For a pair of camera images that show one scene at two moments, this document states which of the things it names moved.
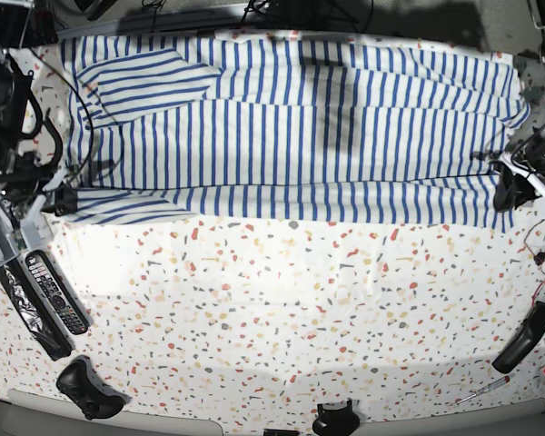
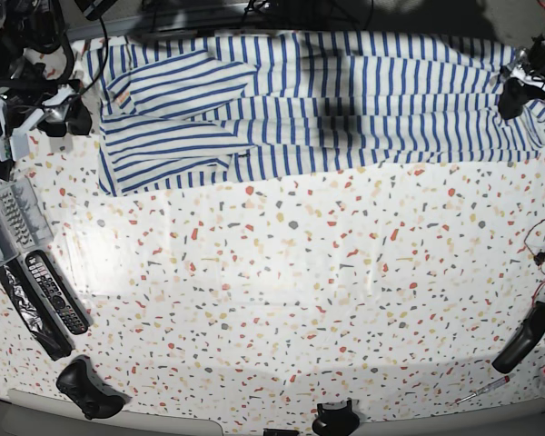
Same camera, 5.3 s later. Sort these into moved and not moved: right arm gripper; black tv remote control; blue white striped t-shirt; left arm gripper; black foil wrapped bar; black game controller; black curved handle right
Moved: blue white striped t-shirt; right arm gripper; left arm gripper
Not moved: black tv remote control; black game controller; black foil wrapped bar; black curved handle right
